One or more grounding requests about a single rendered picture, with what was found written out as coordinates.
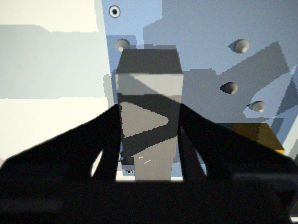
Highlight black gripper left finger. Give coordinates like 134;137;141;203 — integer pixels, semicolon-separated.
0;104;121;180

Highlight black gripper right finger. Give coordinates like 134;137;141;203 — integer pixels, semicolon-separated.
177;103;298;214

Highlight yellow rectangular block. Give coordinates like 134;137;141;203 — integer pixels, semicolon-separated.
230;123;285;154

